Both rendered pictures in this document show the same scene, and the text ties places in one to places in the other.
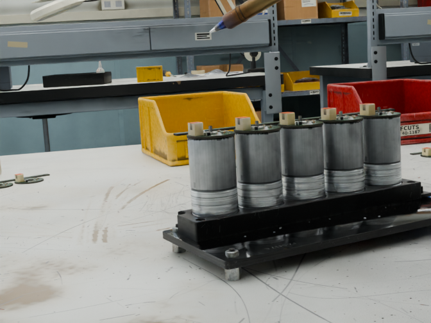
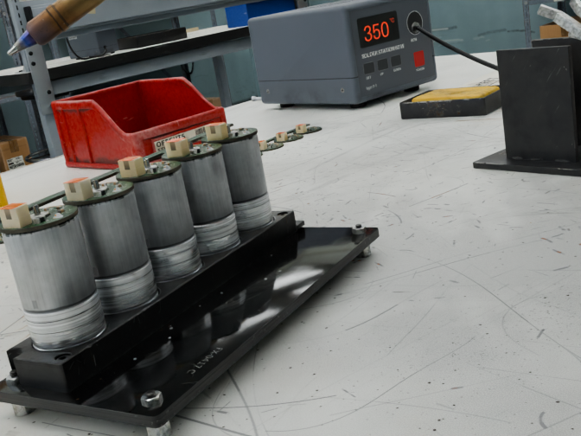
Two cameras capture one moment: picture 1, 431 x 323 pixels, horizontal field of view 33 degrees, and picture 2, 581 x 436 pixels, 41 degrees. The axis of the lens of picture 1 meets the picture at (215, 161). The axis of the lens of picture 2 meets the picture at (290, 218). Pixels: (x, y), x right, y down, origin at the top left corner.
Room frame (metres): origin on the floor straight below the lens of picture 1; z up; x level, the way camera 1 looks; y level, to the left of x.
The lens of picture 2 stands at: (0.12, 0.06, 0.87)
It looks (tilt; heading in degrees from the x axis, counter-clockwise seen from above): 16 degrees down; 330
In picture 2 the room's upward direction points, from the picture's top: 10 degrees counter-clockwise
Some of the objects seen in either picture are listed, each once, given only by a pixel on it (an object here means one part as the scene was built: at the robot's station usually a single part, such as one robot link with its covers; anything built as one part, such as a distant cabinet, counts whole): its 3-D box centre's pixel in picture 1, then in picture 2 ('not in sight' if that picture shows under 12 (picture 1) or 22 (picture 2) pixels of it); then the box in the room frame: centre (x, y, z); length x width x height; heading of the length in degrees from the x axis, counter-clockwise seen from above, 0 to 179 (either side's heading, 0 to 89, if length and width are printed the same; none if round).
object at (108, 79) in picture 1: (77, 79); not in sight; (2.87, 0.53, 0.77); 0.24 x 0.16 x 0.04; 87
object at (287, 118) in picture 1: (288, 118); (133, 166); (0.39, -0.04, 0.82); 0.01 x 0.01 x 0.01; 28
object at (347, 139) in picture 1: (342, 160); (203, 208); (0.41, -0.07, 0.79); 0.02 x 0.02 x 0.05
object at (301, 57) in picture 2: not in sight; (341, 52); (0.78, -0.42, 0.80); 0.15 x 0.12 x 0.10; 6
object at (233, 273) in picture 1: (323, 228); (215, 308); (0.38, -0.06, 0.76); 0.16 x 0.07 x 0.01; 118
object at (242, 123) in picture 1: (244, 123); (79, 189); (0.38, -0.02, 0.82); 0.01 x 0.01 x 0.01; 28
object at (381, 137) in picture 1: (380, 155); (239, 188); (0.42, -0.10, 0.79); 0.02 x 0.02 x 0.05
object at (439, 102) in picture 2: not in sight; (455, 100); (0.59, -0.40, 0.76); 0.07 x 0.05 x 0.02; 21
